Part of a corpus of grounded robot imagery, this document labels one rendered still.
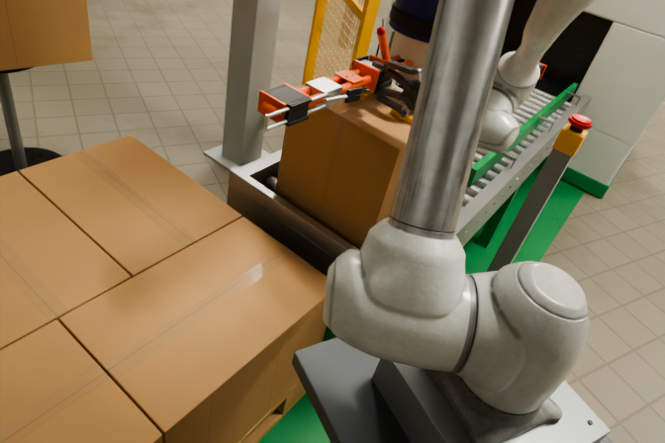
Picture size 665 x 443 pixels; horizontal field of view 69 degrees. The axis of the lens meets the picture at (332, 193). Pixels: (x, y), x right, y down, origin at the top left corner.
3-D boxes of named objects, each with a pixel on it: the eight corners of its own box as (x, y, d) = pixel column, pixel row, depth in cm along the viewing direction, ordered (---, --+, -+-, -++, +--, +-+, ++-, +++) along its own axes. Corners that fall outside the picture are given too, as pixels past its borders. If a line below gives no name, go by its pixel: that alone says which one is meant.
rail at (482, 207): (569, 121, 315) (584, 94, 304) (577, 124, 313) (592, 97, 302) (375, 317, 152) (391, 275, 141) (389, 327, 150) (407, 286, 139)
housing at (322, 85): (319, 92, 122) (323, 75, 120) (340, 103, 120) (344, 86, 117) (301, 99, 117) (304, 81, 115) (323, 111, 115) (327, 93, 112)
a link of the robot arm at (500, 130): (442, 140, 123) (469, 107, 128) (499, 169, 117) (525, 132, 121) (445, 113, 114) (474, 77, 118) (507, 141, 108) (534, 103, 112)
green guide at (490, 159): (567, 94, 310) (574, 81, 304) (584, 101, 305) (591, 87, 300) (462, 184, 197) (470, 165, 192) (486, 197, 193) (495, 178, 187)
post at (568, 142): (457, 324, 211) (567, 122, 153) (472, 334, 208) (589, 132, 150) (451, 333, 206) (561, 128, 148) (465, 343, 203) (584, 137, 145)
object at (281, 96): (282, 102, 114) (285, 82, 111) (306, 115, 111) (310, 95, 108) (256, 111, 108) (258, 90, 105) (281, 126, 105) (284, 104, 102)
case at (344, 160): (374, 144, 209) (400, 55, 186) (454, 191, 192) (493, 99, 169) (274, 193, 168) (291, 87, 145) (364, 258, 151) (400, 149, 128)
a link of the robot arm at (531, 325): (559, 426, 76) (634, 340, 63) (444, 402, 76) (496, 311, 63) (537, 340, 89) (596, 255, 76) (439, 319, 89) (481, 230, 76)
